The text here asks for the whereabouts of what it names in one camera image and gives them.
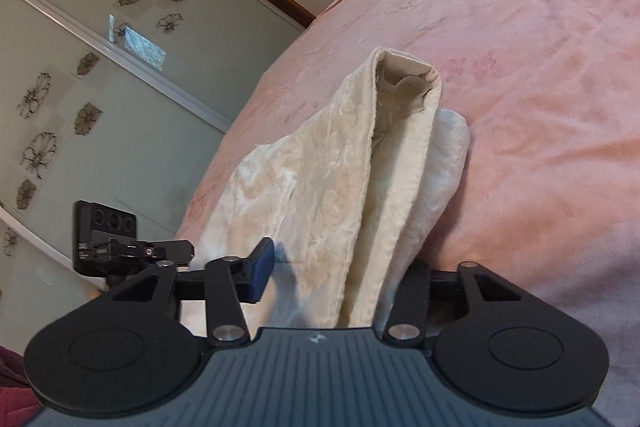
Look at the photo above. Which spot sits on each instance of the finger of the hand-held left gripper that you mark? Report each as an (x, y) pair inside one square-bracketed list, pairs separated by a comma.
[(175, 252)]

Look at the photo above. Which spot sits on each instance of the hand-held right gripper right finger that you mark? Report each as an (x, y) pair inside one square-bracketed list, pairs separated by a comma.
[(415, 299)]

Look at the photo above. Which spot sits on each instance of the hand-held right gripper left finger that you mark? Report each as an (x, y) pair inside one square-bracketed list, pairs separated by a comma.
[(261, 269)]

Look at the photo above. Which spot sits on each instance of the cream white towel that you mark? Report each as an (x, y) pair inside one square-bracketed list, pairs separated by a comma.
[(320, 187)]

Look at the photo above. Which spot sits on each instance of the floral sliding wardrobe door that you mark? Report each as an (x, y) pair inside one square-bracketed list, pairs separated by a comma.
[(100, 107)]

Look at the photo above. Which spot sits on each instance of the dark red cloth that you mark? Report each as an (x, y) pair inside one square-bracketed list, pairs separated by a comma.
[(15, 377)]

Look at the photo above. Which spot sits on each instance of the pink blanket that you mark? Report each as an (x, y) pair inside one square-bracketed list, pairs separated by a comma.
[(540, 72)]

